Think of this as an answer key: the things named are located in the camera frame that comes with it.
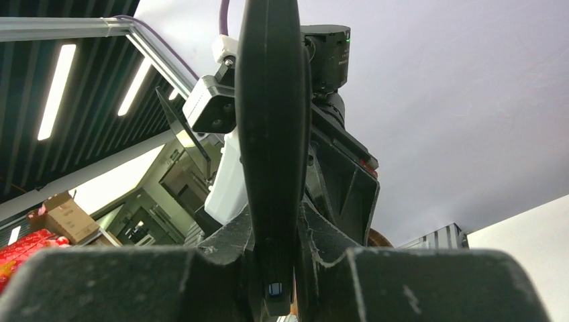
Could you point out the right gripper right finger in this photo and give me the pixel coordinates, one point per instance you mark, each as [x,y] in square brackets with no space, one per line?
[340,280]

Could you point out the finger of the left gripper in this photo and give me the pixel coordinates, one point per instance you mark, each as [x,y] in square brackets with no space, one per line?
[180,128]

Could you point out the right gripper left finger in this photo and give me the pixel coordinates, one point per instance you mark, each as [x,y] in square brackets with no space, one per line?
[135,283]

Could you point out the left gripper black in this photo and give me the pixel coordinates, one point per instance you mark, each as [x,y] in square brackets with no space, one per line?
[341,179]

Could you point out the black phone dark case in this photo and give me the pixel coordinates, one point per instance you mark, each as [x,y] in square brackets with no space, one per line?
[273,119]

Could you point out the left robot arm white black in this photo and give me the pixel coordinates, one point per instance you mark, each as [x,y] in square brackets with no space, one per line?
[328,47]

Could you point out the cardboard box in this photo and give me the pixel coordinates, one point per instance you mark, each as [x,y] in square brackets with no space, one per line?
[61,215]

